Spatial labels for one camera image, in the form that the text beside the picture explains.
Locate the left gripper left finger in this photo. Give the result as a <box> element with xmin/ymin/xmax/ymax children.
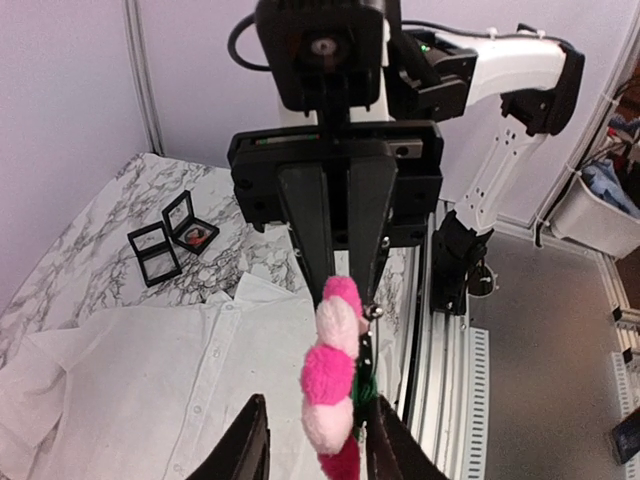
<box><xmin>187</xmin><ymin>394</ymin><xmax>270</xmax><ymax>480</ymax></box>

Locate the pink flower brooch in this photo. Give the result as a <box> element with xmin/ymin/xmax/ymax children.
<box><xmin>300</xmin><ymin>276</ymin><xmax>378</xmax><ymax>479</ymax></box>

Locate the black box with brown brooch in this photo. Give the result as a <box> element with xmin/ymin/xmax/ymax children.
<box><xmin>162</xmin><ymin>190</ymin><xmax>220</xmax><ymax>255</ymax></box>

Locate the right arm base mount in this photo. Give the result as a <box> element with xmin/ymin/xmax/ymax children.
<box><xmin>430</xmin><ymin>211</ymin><xmax>494</xmax><ymax>316</ymax></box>

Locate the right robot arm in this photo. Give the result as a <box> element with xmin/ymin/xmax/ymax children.
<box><xmin>227</xmin><ymin>1</ymin><xmax>585</xmax><ymax>315</ymax></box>

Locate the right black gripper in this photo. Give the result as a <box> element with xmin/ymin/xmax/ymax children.
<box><xmin>227</xmin><ymin>120</ymin><xmax>444</xmax><ymax>305</ymax></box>

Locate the black box of flower brooch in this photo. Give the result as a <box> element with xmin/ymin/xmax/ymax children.
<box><xmin>127</xmin><ymin>222</ymin><xmax>182</xmax><ymax>287</ymax></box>

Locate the left aluminium frame post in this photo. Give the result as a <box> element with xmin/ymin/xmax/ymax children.
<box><xmin>122</xmin><ymin>0</ymin><xmax>165</xmax><ymax>156</ymax></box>

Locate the white slotted cable duct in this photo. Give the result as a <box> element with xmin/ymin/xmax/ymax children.
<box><xmin>438</xmin><ymin>325</ymin><xmax>490</xmax><ymax>479</ymax></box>

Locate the grey storage bin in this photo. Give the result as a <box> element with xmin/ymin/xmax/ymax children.
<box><xmin>550</xmin><ymin>158</ymin><xmax>639</xmax><ymax>259</ymax></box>

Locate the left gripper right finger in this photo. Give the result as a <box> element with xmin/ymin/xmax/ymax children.
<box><xmin>366</xmin><ymin>396</ymin><xmax>447</xmax><ymax>480</ymax></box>

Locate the white button shirt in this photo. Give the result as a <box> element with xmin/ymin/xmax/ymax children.
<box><xmin>1</xmin><ymin>274</ymin><xmax>329</xmax><ymax>479</ymax></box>

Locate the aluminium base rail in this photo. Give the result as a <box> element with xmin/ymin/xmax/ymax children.
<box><xmin>397</xmin><ymin>201</ymin><xmax>469</xmax><ymax>462</ymax></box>

